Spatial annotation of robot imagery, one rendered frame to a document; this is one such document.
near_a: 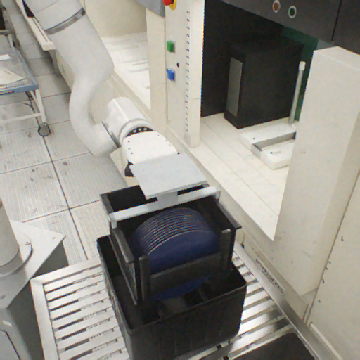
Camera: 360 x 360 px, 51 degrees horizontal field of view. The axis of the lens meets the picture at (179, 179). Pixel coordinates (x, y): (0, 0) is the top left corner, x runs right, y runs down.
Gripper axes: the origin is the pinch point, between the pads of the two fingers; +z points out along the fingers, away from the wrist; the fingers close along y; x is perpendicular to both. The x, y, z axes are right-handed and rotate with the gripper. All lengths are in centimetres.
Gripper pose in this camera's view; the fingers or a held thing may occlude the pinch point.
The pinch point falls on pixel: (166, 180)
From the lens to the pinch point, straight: 72.1
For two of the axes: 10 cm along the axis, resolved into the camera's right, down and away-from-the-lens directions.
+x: 0.1, -8.0, -6.0
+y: -9.2, 2.3, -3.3
